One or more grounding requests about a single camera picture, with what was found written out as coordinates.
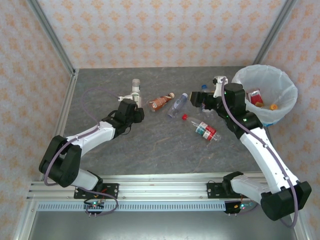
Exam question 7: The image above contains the slotted grey cable duct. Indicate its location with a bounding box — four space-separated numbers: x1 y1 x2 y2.
36 201 254 212

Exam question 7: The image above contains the white plastic bin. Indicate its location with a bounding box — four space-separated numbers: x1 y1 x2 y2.
231 64 299 126

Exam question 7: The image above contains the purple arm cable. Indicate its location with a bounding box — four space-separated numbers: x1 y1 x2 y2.
43 87 119 217
221 76 300 229

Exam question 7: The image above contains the aluminium frame post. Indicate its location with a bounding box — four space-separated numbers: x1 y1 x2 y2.
253 0 298 66
25 0 77 77

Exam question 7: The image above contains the red-capped clear bottle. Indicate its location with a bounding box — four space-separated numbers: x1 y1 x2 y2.
181 113 223 143

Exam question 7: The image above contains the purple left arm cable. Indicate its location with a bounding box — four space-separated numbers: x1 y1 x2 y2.
43 87 119 217

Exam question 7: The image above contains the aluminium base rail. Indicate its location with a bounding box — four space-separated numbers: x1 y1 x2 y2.
26 174 300 201

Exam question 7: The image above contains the grey round waste bin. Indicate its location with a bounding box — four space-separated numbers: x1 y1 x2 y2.
259 117 285 128

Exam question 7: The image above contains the blue-capped Pepsi bottle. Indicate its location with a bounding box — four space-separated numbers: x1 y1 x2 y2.
200 84 216 119

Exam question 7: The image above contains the brown tea plastic bottle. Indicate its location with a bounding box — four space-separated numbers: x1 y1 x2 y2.
148 92 176 113

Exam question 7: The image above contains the orange red white-capped bottle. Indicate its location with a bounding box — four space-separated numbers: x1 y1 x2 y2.
246 89 265 108

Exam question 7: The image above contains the small circuit board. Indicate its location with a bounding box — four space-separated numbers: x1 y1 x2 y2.
224 201 254 215
83 199 106 211

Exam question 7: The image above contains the aluminium side rail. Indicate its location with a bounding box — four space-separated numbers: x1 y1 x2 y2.
39 69 80 181

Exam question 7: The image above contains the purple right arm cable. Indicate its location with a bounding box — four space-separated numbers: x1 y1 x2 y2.
221 76 300 229

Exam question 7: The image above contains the clear bottle white label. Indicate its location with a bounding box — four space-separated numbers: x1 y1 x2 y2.
131 78 145 109

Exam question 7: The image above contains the clear blue-tinted plastic bottle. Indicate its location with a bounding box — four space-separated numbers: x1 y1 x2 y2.
166 92 189 119

